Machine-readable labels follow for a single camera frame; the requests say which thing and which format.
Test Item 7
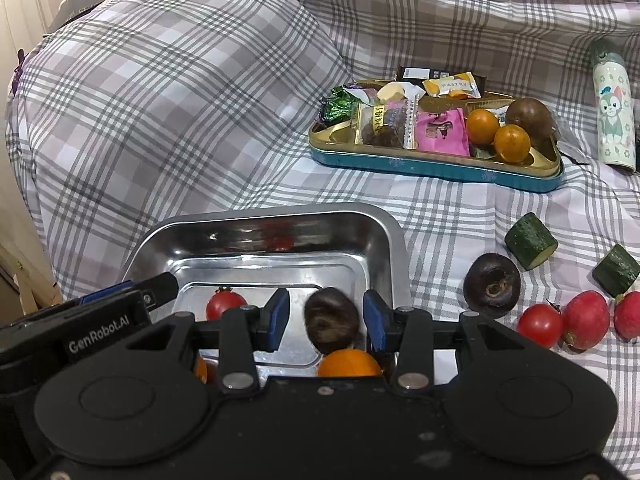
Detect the stainless steel tray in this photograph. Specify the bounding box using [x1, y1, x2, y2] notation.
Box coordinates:
[122, 203, 413, 380]

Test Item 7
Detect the left red radish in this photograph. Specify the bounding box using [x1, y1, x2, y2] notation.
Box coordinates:
[562, 290, 611, 351]

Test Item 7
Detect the left cucumber piece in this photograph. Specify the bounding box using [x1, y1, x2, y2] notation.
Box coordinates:
[504, 212, 559, 271]

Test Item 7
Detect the blue gold snack tin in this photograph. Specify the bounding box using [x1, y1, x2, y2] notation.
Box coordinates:
[307, 78, 565, 194]

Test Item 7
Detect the orange mandarin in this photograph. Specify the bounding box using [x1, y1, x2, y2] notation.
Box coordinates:
[194, 356, 218, 385]
[317, 349, 383, 378]

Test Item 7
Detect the brown cake clear packet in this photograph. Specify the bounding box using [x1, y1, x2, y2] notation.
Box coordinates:
[352, 99, 416, 150]

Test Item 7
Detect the plaid bed sheet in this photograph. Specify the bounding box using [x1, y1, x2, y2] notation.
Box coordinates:
[4, 0, 640, 476]

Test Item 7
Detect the red radish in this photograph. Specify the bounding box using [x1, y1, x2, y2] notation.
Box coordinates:
[562, 290, 611, 351]
[614, 292, 640, 341]

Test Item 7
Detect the right cucumber piece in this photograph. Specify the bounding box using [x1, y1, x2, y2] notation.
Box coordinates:
[592, 244, 640, 298]

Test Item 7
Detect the dark round water chestnut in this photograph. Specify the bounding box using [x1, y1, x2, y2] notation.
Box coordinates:
[463, 252, 522, 318]

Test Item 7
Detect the left small orange in tin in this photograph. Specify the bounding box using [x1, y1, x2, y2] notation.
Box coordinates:
[466, 108, 500, 146]

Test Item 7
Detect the black snack packet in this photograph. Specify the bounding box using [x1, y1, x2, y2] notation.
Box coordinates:
[395, 65, 486, 96]

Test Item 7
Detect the red cherry tomato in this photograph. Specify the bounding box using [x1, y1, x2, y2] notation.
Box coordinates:
[516, 304, 563, 349]
[205, 287, 247, 321]

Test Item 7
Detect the right red radish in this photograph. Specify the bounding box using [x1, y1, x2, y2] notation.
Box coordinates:
[614, 292, 640, 341]

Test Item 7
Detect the green foil candy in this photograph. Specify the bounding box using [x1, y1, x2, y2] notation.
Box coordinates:
[318, 87, 360, 127]

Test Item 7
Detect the right small orange in tin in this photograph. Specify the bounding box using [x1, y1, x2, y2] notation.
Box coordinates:
[494, 125, 530, 164]

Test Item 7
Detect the yellow white pastry packet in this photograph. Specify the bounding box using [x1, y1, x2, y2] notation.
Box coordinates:
[423, 72, 482, 100]

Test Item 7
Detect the small orange in tin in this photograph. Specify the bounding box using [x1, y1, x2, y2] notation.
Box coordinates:
[466, 108, 500, 146]
[494, 125, 530, 164]

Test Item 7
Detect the brown kiwi fruit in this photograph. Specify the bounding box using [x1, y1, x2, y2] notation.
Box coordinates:
[506, 98, 555, 148]

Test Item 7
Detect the cucumber piece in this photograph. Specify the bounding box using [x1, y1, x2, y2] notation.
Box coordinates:
[592, 244, 640, 298]
[504, 212, 559, 271]

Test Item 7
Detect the pink snack packet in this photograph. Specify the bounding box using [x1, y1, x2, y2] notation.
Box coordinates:
[414, 108, 470, 157]

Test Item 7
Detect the wooden furniture edge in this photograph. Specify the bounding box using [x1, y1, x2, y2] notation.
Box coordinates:
[1, 246, 62, 314]

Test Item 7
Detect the white round pastry packet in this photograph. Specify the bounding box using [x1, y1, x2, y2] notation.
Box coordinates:
[376, 81, 425, 103]

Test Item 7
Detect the white cartoon thermos bottle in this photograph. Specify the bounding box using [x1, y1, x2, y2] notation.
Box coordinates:
[590, 39, 636, 171]

